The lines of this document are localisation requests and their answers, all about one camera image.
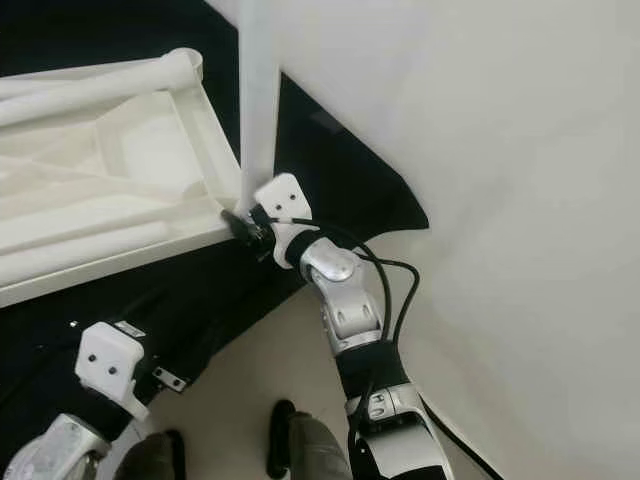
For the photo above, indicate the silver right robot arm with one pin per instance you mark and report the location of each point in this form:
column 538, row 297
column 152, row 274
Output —
column 345, row 300

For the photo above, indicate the white plastic table top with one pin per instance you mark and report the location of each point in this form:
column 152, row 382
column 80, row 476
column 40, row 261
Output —
column 140, row 160

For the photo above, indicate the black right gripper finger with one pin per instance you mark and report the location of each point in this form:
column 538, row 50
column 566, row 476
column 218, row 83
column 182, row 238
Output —
column 238, row 222

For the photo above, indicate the black cloth table cover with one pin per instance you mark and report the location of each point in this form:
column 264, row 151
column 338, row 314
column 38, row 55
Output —
column 210, row 300

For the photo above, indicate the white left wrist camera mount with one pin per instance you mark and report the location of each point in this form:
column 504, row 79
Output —
column 110, row 365

